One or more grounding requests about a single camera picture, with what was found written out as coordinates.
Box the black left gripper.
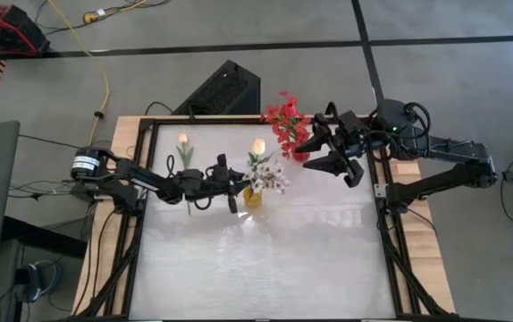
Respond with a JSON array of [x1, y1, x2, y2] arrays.
[[171, 154, 251, 215]]

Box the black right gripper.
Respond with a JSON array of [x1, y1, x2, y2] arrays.
[[295, 114, 376, 189]]

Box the red artificial flower bunch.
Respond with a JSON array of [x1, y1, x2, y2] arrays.
[[259, 90, 314, 158]]

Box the yellow glass vase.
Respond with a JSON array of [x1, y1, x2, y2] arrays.
[[242, 182, 265, 209]]

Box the black computer tower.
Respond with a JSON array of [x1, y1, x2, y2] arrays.
[[172, 59, 262, 116]]

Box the black headphones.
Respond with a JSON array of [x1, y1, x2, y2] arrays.
[[22, 260, 62, 304]]

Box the yellow power plug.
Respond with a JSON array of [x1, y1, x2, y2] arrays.
[[82, 7, 106, 24]]

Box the red black tool case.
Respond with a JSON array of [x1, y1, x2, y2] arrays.
[[0, 1, 52, 58]]

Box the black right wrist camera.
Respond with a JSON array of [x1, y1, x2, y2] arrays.
[[336, 110, 365, 134]]

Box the black aluminium table frame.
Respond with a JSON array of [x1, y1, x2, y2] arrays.
[[66, 114, 458, 322]]

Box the yellow floor cable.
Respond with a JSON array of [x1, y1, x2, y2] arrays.
[[46, 0, 111, 153]]

